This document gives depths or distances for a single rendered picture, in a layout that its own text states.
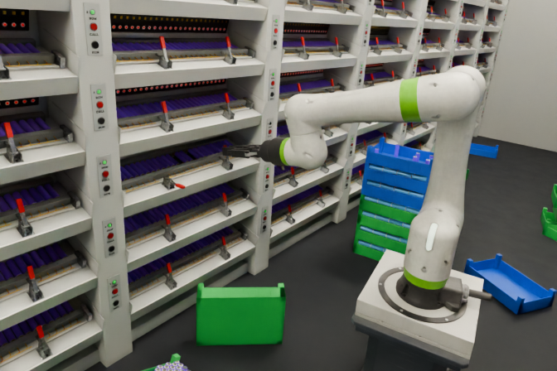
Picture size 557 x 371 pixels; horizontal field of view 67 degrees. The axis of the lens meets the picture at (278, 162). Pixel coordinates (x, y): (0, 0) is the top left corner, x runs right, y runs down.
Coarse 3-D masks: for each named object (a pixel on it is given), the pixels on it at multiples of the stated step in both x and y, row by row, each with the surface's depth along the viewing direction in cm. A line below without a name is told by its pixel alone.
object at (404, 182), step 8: (368, 168) 193; (368, 176) 194; (376, 176) 192; (384, 176) 190; (392, 176) 188; (400, 176) 186; (392, 184) 189; (400, 184) 187; (408, 184) 186; (416, 184) 184; (424, 184) 182; (424, 192) 183
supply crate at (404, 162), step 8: (376, 144) 203; (384, 144) 207; (392, 144) 205; (368, 152) 191; (384, 152) 208; (392, 152) 206; (400, 152) 204; (408, 152) 202; (424, 152) 198; (432, 152) 196; (368, 160) 192; (376, 160) 190; (384, 160) 188; (392, 160) 186; (400, 160) 184; (408, 160) 183; (424, 160) 199; (432, 160) 177; (392, 168) 187; (400, 168) 185; (408, 168) 184; (416, 168) 182; (424, 168) 180
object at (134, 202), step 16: (176, 144) 154; (240, 144) 172; (240, 160) 164; (256, 160) 168; (192, 176) 146; (208, 176) 148; (224, 176) 154; (144, 192) 131; (160, 192) 133; (176, 192) 138; (192, 192) 145; (128, 208) 125; (144, 208) 130
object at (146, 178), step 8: (200, 160) 151; (208, 160) 154; (216, 160) 158; (168, 168) 142; (176, 168) 143; (184, 168) 146; (200, 168) 150; (144, 176) 134; (152, 176) 136; (160, 176) 139; (128, 184) 129; (136, 184) 132; (144, 184) 133
